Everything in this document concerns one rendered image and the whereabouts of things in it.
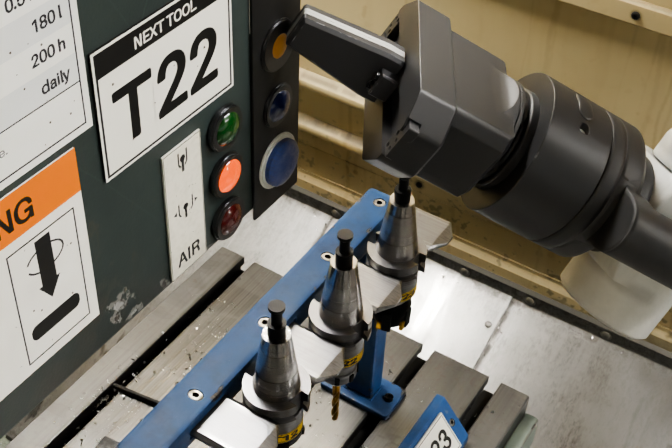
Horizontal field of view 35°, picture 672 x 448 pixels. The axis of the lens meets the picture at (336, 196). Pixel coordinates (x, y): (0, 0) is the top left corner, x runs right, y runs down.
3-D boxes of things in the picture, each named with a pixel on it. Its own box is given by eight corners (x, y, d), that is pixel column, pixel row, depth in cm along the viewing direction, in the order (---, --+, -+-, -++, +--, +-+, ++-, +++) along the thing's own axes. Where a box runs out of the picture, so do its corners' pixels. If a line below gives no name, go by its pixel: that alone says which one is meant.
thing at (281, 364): (273, 357, 101) (273, 307, 96) (310, 380, 99) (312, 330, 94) (242, 386, 98) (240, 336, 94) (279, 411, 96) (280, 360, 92)
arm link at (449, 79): (436, -41, 62) (597, 57, 65) (346, 76, 67) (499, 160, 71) (443, 84, 52) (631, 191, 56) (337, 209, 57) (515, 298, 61)
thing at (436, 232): (460, 230, 118) (461, 224, 117) (437, 257, 114) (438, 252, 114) (405, 206, 121) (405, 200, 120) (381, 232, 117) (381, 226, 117)
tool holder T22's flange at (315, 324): (341, 297, 111) (342, 279, 109) (383, 330, 107) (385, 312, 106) (295, 327, 107) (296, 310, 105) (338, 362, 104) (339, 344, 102)
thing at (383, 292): (411, 289, 111) (412, 283, 110) (385, 320, 107) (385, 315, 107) (353, 262, 113) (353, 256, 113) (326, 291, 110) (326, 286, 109)
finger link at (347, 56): (310, 1, 56) (408, 56, 58) (280, 44, 58) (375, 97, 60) (308, 17, 55) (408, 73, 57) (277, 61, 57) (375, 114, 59)
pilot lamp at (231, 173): (244, 182, 60) (244, 151, 59) (221, 203, 59) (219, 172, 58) (236, 178, 61) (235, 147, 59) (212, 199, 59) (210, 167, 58)
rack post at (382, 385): (406, 394, 139) (427, 223, 120) (385, 422, 136) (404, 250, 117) (341, 361, 143) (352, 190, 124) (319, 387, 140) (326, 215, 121)
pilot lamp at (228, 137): (243, 136, 58) (243, 103, 57) (219, 157, 57) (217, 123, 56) (235, 132, 59) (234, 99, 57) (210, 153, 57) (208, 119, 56)
